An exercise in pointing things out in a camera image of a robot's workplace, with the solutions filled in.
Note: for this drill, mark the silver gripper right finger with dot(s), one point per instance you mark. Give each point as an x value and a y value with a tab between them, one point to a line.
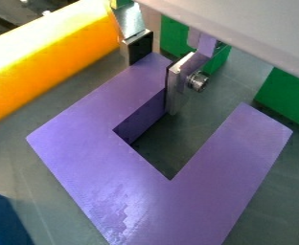
182	73

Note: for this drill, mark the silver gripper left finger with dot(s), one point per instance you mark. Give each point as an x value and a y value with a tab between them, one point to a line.
135	37

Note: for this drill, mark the purple U-shaped block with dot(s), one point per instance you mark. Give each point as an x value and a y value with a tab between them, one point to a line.
136	206

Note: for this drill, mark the green stepped arch block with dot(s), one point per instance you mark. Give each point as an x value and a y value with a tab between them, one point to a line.
262	27

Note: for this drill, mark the long yellow bar block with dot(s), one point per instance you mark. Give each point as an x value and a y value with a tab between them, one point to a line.
51	48

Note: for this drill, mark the blue U-shaped block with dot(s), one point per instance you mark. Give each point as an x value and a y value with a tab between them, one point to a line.
12	231

